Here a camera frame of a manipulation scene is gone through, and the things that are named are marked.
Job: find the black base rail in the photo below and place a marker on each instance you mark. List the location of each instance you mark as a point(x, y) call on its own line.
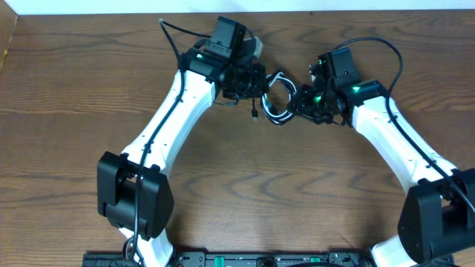
point(201, 259)

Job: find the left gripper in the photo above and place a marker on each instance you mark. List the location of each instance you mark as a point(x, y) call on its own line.
point(257, 79)

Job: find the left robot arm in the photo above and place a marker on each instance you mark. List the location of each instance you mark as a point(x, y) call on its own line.
point(133, 190)

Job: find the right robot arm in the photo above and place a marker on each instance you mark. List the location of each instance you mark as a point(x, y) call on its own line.
point(437, 218)

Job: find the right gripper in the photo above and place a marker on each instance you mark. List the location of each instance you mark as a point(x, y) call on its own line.
point(303, 102)

